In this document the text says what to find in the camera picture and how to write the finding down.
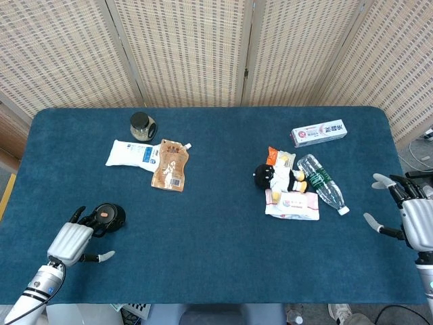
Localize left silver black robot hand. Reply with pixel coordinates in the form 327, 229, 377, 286
47, 205, 116, 268

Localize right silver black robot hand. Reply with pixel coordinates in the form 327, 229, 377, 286
363, 173, 433, 252

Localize black round lidded container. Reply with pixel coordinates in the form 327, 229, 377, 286
88, 202, 127, 234

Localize black white checkerboard sheet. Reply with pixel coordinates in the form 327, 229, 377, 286
121, 303, 152, 321

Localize white plastic pouch blue print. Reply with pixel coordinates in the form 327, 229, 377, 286
105, 139, 162, 173

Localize clear bottle green label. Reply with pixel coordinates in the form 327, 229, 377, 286
296, 154, 350, 216

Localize white sneaker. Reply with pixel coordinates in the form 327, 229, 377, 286
327, 303, 352, 322

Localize pink white wet wipes pack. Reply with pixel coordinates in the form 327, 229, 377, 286
265, 188, 321, 221

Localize brown spout pouch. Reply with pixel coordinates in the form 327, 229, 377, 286
150, 138, 193, 193

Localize white red toothpaste box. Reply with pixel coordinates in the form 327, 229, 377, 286
291, 118, 348, 148

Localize glass jar with black lid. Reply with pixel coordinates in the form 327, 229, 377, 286
129, 112, 158, 142

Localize blue felt table cover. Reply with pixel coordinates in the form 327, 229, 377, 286
0, 106, 429, 305

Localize clear bottle white cap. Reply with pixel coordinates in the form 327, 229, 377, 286
286, 304, 305, 325

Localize orange snack packet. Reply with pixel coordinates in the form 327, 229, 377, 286
265, 146, 297, 170

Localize plush doll with black head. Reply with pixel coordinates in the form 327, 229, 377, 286
253, 163, 309, 204

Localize woven bamboo folding screen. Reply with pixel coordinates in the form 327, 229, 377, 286
0, 0, 433, 160

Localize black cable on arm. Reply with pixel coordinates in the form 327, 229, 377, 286
0, 257, 67, 325

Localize white floor cables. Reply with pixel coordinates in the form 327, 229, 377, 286
398, 138, 433, 170

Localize black floor cable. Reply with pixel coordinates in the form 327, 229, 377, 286
375, 304, 430, 325

